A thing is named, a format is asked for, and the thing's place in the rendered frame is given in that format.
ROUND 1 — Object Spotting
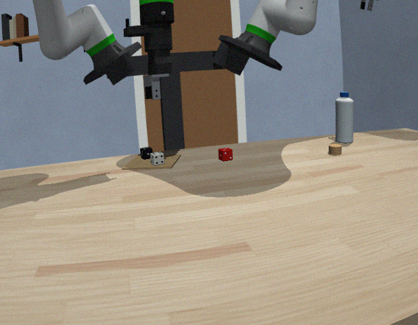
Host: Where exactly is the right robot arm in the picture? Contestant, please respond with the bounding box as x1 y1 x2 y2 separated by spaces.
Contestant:
32 0 126 71

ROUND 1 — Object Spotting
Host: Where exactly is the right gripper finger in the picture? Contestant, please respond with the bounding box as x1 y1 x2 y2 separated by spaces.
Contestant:
151 74 169 100
143 75 152 99

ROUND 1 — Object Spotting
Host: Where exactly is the grey die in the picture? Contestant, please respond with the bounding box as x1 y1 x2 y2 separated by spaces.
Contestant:
150 152 164 166

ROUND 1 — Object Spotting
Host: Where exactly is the red die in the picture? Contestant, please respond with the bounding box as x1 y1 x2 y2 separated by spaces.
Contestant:
218 148 233 161

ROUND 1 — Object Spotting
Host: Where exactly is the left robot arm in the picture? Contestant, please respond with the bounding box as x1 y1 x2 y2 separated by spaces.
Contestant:
235 0 318 56

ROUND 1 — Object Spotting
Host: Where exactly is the grey bottle with blue cap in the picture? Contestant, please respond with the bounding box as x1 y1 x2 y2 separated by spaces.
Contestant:
335 92 354 144

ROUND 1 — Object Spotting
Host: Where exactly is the tan short cylinder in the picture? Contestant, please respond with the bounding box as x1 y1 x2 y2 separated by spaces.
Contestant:
329 144 342 155

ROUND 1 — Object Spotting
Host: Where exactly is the black die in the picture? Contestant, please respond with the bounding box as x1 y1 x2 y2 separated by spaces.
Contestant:
140 147 153 160

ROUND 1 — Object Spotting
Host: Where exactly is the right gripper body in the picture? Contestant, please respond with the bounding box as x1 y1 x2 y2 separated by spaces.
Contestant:
124 1 175 75

